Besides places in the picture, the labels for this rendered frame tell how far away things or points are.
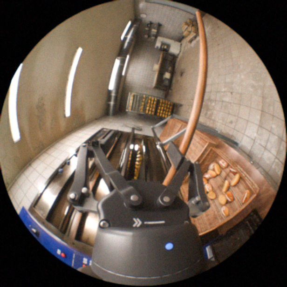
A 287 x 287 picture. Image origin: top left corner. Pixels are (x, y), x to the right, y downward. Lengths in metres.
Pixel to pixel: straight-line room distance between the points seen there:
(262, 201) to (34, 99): 2.14
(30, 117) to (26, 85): 0.38
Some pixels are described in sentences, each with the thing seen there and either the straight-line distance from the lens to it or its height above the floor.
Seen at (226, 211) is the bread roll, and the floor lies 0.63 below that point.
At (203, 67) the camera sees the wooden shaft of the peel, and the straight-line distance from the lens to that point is 0.33.
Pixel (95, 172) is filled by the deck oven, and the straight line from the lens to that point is 0.88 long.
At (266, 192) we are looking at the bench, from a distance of 0.80.
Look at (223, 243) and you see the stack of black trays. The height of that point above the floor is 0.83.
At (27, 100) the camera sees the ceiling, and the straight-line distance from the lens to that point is 1.31.
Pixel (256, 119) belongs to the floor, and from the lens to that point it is 1.47.
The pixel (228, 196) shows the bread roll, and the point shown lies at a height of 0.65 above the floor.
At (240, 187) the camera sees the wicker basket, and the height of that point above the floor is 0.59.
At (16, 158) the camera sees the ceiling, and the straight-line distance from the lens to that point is 1.33.
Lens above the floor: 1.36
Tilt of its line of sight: 6 degrees down
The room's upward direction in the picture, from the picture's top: 80 degrees counter-clockwise
